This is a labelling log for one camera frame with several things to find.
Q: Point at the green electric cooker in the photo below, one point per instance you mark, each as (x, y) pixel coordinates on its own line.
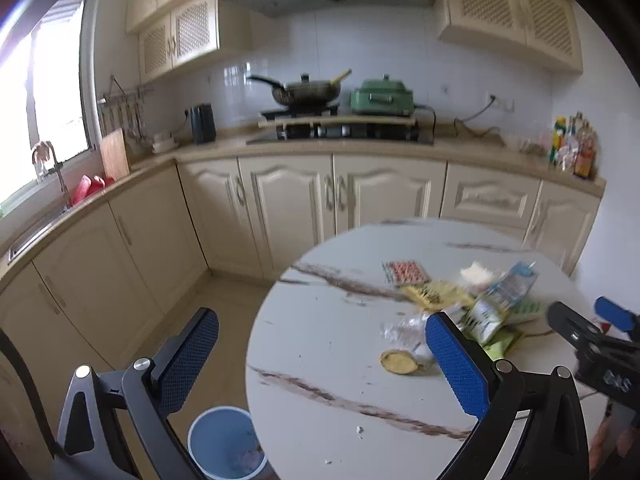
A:
(382, 100)

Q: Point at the white crumpled tissue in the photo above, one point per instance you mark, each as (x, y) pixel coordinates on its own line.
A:
(475, 274)

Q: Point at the stack of white bowls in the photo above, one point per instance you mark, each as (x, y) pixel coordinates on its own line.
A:
(165, 144)

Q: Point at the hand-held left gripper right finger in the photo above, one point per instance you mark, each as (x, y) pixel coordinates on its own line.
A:
(457, 360)

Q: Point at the black induction hob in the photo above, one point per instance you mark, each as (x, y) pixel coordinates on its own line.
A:
(300, 110)

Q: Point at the kitchen window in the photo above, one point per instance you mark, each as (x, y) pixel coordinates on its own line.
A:
(50, 85)

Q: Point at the green pill blister pack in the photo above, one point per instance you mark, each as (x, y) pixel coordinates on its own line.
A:
(527, 308)

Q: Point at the red dish rack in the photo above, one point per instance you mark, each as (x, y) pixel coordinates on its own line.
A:
(87, 187)

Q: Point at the blue plastic bin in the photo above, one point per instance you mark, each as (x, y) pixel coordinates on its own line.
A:
(210, 435)

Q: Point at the black electric kettle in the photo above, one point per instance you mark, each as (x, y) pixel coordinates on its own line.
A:
(202, 125)

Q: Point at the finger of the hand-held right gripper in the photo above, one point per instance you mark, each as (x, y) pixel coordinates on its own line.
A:
(570, 322)
(612, 312)

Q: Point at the ginger root piece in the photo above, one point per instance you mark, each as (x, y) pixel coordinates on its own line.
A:
(398, 361)

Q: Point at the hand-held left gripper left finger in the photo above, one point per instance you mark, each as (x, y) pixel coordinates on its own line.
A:
(192, 355)

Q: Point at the small cream lattice cabinet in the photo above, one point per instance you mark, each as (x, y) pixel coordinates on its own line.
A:
(192, 30)

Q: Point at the blue and white packet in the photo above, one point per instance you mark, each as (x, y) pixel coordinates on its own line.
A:
(515, 282)

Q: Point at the wooden cutting board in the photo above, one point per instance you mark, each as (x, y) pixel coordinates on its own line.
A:
(115, 155)

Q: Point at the black gas stove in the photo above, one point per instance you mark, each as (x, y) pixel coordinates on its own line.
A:
(345, 134)

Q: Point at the green and white snack bag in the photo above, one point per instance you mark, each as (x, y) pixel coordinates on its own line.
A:
(485, 317)

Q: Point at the hanging utensil rack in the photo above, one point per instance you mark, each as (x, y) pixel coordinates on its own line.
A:
(125, 97)

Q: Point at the wide cream lattice cabinet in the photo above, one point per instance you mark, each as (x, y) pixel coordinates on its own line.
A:
(500, 0)

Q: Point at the group of condiment bottles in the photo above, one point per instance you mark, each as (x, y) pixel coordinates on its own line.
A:
(582, 152)

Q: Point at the light green wrapper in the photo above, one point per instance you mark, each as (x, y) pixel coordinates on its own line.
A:
(505, 342)

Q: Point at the black wok with lid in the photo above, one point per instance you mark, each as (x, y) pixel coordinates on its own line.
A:
(305, 92)

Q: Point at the round marble table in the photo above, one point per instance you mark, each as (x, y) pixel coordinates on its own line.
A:
(325, 340)

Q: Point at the steel kitchen sink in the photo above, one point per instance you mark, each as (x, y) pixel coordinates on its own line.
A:
(35, 234)

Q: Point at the yellow seasoning packet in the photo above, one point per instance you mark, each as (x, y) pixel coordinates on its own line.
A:
(435, 294)

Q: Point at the metal sink faucet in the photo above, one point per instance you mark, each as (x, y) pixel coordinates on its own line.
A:
(60, 175)

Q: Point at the red pill blister pack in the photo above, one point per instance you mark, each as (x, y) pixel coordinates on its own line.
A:
(406, 272)

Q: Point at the cream base cabinets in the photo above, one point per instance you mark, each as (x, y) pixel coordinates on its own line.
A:
(290, 210)

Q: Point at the clear plastic wrapper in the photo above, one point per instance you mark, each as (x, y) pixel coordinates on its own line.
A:
(405, 330)

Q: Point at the white wall outlet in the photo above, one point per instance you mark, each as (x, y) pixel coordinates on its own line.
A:
(505, 104)

